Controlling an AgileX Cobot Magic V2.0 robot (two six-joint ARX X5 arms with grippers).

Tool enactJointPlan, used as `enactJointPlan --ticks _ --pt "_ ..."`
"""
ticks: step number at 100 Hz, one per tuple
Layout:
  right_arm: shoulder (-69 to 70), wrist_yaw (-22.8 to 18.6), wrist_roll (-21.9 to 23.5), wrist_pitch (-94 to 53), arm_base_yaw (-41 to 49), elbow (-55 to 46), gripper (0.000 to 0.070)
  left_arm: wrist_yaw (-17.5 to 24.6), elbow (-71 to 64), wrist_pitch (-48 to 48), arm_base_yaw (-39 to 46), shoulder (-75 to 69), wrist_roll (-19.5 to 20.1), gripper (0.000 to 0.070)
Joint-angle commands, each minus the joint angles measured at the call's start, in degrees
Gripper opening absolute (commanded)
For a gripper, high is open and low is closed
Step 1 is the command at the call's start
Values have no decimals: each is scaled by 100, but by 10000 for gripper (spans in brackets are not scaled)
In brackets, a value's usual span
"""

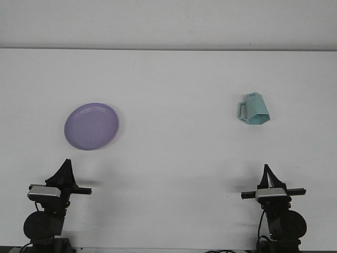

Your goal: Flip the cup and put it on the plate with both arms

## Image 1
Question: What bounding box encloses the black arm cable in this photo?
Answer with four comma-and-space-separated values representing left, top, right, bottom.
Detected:
19, 201, 44, 253
257, 210, 267, 247

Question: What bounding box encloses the lilac round plate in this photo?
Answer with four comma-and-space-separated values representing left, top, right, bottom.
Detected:
64, 102, 120, 151

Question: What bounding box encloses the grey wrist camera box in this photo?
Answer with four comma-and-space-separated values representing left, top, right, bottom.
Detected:
255, 187, 288, 202
27, 185, 61, 202

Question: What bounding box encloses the pale blue faceted cup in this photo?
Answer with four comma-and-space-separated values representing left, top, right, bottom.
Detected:
237, 92, 271, 126

